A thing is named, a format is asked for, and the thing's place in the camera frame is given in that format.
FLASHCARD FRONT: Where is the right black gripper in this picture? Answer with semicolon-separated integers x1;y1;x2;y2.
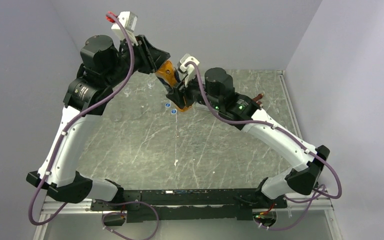
166;69;223;111

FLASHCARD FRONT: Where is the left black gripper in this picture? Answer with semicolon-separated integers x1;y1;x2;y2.
104;34;171;88

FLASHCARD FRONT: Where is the orange juice bottle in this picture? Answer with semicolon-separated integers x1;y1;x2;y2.
155;60;191;112

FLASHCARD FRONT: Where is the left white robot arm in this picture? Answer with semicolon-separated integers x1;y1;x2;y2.
26;35;170;210

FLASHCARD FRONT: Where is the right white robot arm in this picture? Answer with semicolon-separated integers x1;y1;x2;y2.
158;67;329;208

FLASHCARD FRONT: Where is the clear small cup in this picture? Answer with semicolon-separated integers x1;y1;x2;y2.
147;79;156;89

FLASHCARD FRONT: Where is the brown pipe fitting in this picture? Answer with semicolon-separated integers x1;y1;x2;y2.
252;93;264;108

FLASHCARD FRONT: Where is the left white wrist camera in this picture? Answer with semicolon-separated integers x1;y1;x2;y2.
106;11;138;46

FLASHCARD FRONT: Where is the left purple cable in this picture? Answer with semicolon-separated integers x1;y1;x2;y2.
28;12;136;227

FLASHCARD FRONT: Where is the purple cable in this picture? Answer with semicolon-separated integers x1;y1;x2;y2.
184;61;343;200
28;12;136;227

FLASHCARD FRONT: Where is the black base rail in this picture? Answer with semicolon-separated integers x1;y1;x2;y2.
90;188;288;223

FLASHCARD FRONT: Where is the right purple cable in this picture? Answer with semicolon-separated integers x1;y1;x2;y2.
184;61;343;200

